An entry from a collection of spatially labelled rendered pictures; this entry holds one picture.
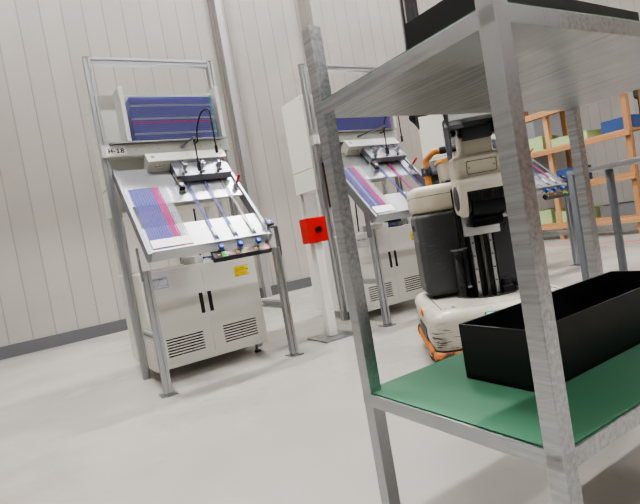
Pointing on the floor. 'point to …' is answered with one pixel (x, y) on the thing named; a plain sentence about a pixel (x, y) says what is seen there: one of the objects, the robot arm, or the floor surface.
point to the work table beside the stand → (610, 210)
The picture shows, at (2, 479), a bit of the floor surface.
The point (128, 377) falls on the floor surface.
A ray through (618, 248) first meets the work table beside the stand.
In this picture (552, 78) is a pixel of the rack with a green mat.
